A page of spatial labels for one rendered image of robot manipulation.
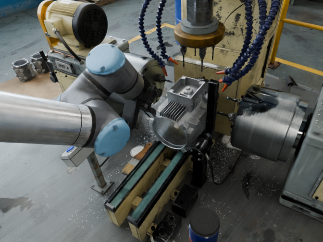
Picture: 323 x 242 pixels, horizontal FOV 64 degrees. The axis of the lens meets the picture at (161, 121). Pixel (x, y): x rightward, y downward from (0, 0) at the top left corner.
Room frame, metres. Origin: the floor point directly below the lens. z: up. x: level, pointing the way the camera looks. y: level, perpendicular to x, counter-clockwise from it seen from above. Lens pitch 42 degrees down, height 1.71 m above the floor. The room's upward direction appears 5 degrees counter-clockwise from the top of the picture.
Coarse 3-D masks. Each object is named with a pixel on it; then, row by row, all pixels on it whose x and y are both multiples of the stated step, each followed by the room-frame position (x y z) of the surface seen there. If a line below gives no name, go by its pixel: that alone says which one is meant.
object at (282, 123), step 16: (256, 96) 0.68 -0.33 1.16; (272, 96) 0.67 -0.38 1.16; (288, 96) 0.66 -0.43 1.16; (240, 112) 0.65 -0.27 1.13; (256, 112) 0.63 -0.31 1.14; (272, 112) 0.61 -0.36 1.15; (288, 112) 0.60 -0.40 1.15; (304, 112) 0.59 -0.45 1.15; (240, 128) 0.62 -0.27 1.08; (256, 128) 0.59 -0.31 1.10; (272, 128) 0.57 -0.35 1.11; (288, 128) 0.56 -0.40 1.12; (240, 144) 0.60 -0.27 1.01; (256, 144) 0.57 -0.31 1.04; (272, 144) 0.55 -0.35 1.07; (288, 144) 0.53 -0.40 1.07; (272, 160) 0.55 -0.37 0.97
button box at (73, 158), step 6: (72, 150) 0.59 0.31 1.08; (78, 150) 0.59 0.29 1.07; (84, 150) 0.60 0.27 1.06; (90, 150) 0.61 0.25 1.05; (60, 156) 0.60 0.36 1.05; (66, 156) 0.57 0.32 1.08; (72, 156) 0.57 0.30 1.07; (78, 156) 0.58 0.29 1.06; (84, 156) 0.59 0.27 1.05; (66, 162) 0.58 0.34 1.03; (72, 162) 0.56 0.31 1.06; (78, 162) 0.56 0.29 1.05
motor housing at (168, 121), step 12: (168, 108) 0.73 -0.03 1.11; (180, 108) 0.73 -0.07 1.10; (156, 120) 0.75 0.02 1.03; (168, 120) 0.81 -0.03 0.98; (180, 120) 0.68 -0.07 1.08; (204, 120) 0.73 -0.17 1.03; (156, 132) 0.74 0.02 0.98; (168, 132) 0.76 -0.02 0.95; (180, 132) 0.77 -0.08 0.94; (192, 132) 0.66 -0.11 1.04; (168, 144) 0.70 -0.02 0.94; (180, 144) 0.69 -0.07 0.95
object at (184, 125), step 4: (204, 96) 0.81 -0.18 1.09; (204, 100) 0.80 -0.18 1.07; (156, 116) 0.72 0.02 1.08; (180, 124) 0.66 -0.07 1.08; (184, 124) 0.65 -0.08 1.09; (188, 124) 0.66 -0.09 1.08; (184, 128) 0.65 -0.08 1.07; (156, 140) 0.73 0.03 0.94; (184, 148) 0.65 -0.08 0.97; (188, 148) 0.66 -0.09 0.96; (184, 152) 0.65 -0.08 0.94
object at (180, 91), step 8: (184, 80) 0.85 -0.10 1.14; (192, 80) 0.85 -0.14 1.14; (176, 88) 0.83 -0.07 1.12; (184, 88) 0.82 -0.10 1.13; (192, 88) 0.81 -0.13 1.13; (200, 88) 0.79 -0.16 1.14; (168, 96) 0.78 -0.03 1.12; (176, 96) 0.76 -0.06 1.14; (184, 96) 0.74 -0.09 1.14; (192, 96) 0.74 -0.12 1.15; (200, 96) 0.79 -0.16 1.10; (184, 104) 0.74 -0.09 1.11; (192, 104) 0.73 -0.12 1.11
